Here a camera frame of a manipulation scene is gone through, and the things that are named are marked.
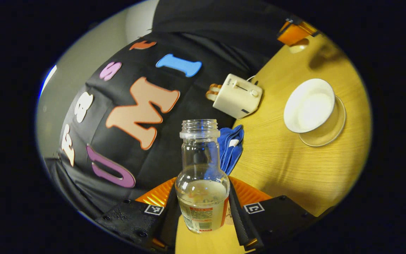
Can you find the blue towel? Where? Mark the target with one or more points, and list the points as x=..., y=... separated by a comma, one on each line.
x=231, y=151

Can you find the white teacup lid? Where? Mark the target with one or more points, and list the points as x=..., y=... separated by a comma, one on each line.
x=299, y=46

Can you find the clear glass water bottle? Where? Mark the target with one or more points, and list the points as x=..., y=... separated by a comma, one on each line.
x=203, y=197

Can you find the black backdrop cloth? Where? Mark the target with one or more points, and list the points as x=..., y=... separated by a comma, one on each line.
x=196, y=42

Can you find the cream toaster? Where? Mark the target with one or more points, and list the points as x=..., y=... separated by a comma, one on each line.
x=236, y=97

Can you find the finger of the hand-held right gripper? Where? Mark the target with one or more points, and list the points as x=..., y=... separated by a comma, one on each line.
x=291, y=33
x=310, y=28

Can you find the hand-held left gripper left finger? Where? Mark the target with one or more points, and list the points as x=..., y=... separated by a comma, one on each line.
x=169, y=218

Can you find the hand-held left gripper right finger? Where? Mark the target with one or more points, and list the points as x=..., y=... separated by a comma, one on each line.
x=240, y=218

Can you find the white teacup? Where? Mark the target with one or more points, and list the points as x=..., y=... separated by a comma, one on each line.
x=308, y=106

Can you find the white saucer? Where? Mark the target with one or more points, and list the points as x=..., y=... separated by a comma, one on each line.
x=330, y=135

